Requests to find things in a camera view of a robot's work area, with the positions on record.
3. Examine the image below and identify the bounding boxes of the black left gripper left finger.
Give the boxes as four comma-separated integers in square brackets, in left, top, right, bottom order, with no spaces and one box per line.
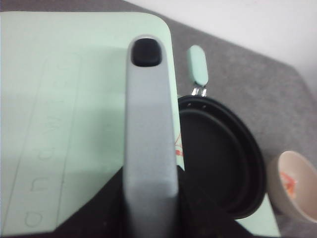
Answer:
[53,166,127,238]

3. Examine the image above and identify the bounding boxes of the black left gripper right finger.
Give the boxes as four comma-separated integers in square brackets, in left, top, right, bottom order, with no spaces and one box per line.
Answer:
[177,166,254,238]

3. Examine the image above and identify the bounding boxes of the orange white shrimp pieces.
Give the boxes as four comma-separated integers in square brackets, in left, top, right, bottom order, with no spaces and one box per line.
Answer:
[280,171,297,199]

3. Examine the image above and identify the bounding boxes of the beige ribbed bowl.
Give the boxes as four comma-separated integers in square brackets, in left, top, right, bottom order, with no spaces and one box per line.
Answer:
[266,151,317,223]

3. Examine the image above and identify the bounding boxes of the breakfast maker hinged lid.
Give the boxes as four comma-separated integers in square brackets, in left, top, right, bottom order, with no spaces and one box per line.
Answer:
[0,11,184,237]

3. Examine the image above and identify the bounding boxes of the black round frying pan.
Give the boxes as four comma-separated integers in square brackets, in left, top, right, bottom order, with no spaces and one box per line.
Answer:
[178,45,266,219]

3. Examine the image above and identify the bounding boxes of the grey table mat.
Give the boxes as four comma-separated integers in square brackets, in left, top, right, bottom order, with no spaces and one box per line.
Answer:
[0,0,317,238]

